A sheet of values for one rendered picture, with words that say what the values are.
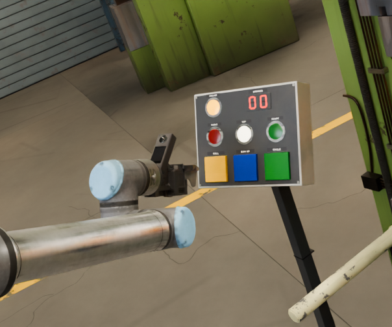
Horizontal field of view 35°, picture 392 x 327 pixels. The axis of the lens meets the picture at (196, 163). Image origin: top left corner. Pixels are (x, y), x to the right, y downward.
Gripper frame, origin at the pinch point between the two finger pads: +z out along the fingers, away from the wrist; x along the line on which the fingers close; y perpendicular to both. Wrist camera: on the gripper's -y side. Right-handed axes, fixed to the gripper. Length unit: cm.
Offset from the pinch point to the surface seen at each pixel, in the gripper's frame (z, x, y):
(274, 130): 10.4, 19.9, -8.9
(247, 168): 10.1, 10.9, 1.1
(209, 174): 10.0, -2.1, 2.5
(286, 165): 10.1, 23.1, 0.9
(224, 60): 373, -228, -105
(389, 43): -4, 57, -25
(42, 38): 438, -566, -190
